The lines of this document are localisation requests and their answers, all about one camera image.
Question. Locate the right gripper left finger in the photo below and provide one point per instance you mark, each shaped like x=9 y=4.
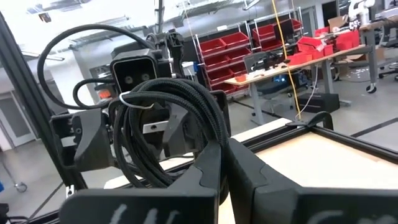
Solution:
x=186 y=202

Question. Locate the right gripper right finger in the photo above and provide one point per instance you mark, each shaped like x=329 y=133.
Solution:
x=280 y=205

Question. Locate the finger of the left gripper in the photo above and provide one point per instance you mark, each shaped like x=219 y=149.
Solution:
x=177 y=133
x=90 y=140

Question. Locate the white twist tie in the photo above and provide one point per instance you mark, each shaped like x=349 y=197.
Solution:
x=130 y=105

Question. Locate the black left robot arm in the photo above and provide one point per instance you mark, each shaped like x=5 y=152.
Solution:
x=174 y=46

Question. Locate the grey caster wheel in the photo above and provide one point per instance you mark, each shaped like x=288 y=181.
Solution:
x=20 y=187

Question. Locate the red bin storage rack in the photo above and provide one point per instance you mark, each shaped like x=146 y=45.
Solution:
x=224 y=43
x=264 y=31

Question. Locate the black floor box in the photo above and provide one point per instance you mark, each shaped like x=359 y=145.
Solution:
x=320 y=102

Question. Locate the black desktop equipment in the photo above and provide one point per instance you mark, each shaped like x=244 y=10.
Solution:
x=264 y=60

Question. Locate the long wooden workbench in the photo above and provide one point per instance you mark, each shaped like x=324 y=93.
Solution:
x=327 y=77

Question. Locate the red plastic bin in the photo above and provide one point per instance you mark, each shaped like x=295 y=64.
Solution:
x=348 y=40
x=309 y=45
x=300 y=58

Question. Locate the grey wheeled desk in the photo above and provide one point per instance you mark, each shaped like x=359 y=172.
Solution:
x=371 y=62

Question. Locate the black office chair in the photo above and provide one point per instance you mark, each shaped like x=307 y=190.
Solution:
x=390 y=67

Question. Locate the cardboard box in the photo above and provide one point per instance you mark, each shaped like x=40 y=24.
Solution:
x=338 y=22

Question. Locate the white robot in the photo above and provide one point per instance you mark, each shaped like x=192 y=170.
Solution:
x=359 y=11

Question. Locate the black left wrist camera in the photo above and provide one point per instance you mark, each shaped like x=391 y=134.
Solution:
x=133 y=71

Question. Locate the black aluminium table frame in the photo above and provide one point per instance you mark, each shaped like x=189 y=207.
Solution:
x=342 y=138

